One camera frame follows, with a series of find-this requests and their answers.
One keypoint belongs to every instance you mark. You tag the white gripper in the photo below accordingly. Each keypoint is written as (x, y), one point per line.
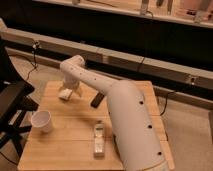
(72, 83)

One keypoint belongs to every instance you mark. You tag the white sponge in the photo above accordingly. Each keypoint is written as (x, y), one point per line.
(65, 94)

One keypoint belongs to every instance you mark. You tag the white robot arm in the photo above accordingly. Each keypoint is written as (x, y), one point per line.
(136, 139)

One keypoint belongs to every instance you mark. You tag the black rectangular block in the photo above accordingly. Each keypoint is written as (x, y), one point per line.
(97, 100)

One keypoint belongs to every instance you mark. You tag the white paper cup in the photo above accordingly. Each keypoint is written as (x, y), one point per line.
(42, 121)

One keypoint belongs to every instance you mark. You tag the clear small bottle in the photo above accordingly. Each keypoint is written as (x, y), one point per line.
(99, 140)

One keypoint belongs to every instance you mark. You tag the black chair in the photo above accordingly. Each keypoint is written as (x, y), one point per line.
(14, 102)

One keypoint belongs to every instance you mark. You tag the grey wall rail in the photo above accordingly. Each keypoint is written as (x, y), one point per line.
(160, 69)

